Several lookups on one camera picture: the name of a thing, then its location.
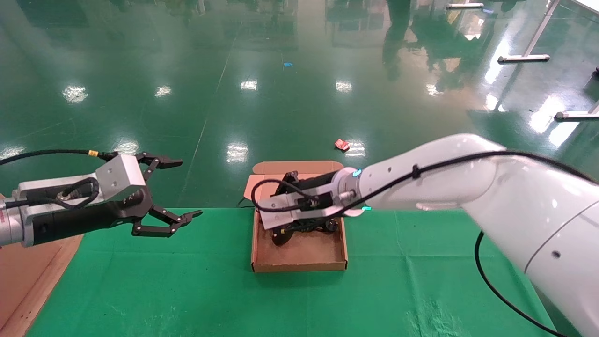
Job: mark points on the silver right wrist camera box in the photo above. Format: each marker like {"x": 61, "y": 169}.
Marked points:
{"x": 276, "y": 216}

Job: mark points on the white foot bar with post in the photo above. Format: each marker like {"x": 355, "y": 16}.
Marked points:
{"x": 575, "y": 115}

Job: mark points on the white table top edge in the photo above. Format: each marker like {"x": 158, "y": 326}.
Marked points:
{"x": 590, "y": 5}

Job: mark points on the short white foot bar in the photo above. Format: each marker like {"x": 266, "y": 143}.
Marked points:
{"x": 463, "y": 6}

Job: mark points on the left robot arm silver white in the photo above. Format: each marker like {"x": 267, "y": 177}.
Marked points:
{"x": 14, "y": 224}

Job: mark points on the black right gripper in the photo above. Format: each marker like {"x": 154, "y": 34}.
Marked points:
{"x": 313, "y": 182}

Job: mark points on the white table leg with foot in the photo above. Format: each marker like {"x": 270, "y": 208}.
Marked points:
{"x": 524, "y": 58}

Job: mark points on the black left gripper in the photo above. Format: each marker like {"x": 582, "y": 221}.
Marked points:
{"x": 84, "y": 222}

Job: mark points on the open brown cardboard box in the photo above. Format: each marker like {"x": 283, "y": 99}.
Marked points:
{"x": 309, "y": 252}

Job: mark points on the green table cloth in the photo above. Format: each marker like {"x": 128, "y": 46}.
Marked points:
{"x": 187, "y": 281}

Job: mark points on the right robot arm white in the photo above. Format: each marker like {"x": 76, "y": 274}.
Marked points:
{"x": 444, "y": 192}

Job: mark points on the red wrapper on floor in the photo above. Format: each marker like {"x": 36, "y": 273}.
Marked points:
{"x": 341, "y": 145}

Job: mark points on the large closed cardboard box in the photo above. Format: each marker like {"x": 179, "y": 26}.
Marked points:
{"x": 18, "y": 281}

